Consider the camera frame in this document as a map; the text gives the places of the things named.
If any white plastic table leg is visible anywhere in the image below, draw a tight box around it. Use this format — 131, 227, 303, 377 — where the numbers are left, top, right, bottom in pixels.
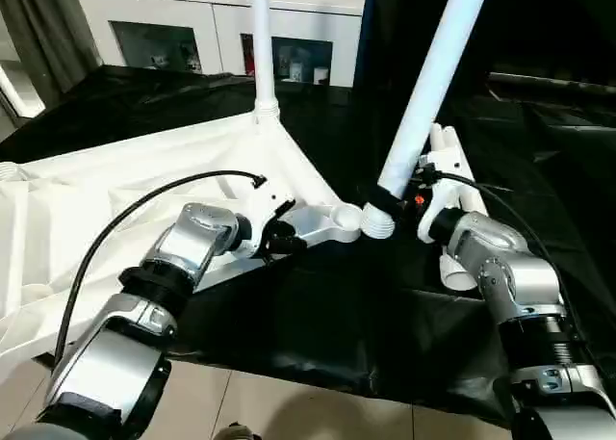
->
360, 0, 495, 239
442, 126, 492, 220
430, 124, 477, 292
249, 0, 283, 123

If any white plastic table top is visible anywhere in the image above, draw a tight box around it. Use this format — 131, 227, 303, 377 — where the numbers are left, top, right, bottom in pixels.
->
0, 110, 365, 364

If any black plastic mat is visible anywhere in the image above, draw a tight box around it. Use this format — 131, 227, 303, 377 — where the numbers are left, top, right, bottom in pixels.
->
0, 64, 616, 417

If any dark blue panel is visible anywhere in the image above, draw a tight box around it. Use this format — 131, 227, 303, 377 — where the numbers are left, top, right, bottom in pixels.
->
362, 0, 379, 90

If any dark left robot foot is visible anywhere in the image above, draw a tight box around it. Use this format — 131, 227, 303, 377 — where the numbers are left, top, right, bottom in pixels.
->
216, 420, 266, 440

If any white sideboard cabinet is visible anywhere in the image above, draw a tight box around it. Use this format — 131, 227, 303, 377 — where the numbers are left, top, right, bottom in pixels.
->
74, 0, 365, 88

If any grey curtain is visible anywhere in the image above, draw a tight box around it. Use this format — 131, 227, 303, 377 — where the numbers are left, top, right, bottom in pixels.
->
0, 0, 102, 118

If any dark metal rail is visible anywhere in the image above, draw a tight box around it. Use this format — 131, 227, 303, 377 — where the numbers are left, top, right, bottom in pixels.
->
488, 71, 616, 94

